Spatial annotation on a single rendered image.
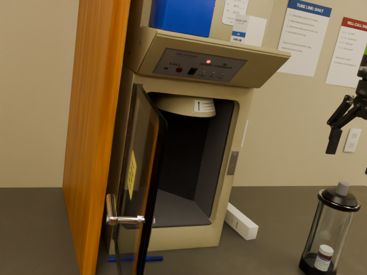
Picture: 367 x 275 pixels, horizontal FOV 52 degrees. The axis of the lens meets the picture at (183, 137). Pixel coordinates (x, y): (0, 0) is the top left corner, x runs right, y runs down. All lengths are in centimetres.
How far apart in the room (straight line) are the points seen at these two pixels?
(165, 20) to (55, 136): 69
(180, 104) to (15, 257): 54
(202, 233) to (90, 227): 36
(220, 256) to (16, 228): 56
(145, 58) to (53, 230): 56
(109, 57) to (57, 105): 57
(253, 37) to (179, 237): 56
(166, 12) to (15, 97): 67
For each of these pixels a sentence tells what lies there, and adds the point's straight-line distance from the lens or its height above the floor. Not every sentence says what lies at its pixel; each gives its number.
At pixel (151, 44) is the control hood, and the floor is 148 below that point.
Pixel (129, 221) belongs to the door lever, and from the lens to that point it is 64.
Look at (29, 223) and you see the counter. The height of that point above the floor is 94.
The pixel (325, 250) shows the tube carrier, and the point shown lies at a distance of 110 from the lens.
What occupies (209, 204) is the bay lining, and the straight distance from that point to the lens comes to 109.
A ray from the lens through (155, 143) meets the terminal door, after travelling 56.
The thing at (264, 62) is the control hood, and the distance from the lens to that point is 87.
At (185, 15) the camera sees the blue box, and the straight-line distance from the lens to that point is 76.
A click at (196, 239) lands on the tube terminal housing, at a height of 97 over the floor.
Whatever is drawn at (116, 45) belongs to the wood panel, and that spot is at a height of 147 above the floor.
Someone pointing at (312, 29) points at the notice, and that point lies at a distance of 162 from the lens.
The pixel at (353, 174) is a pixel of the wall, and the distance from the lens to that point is 203.
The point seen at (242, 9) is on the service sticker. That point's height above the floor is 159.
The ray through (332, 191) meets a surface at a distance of 107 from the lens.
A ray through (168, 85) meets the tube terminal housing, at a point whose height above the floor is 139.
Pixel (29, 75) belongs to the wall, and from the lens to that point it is 126.
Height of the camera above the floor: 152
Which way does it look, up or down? 16 degrees down
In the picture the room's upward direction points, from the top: 10 degrees clockwise
